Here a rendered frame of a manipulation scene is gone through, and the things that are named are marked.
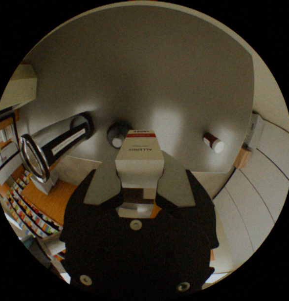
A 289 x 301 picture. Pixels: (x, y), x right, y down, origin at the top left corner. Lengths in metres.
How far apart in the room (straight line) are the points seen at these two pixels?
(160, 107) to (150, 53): 0.18
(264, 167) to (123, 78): 2.36
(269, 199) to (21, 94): 2.89
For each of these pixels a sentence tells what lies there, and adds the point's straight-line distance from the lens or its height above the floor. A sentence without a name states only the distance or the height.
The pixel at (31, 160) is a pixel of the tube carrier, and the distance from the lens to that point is 0.28.
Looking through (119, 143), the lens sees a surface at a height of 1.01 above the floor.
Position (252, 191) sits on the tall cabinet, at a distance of 2.44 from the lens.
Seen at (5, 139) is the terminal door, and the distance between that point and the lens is 0.89.
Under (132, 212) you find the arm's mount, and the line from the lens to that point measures 0.65.
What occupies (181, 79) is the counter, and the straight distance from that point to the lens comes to 0.32.
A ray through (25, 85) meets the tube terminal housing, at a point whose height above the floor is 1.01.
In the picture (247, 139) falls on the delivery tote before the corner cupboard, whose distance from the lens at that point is 2.07.
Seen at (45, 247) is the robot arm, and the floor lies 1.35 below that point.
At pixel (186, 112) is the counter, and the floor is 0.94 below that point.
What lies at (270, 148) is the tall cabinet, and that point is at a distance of 2.32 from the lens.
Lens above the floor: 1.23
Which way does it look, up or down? 61 degrees down
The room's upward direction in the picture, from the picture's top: 176 degrees counter-clockwise
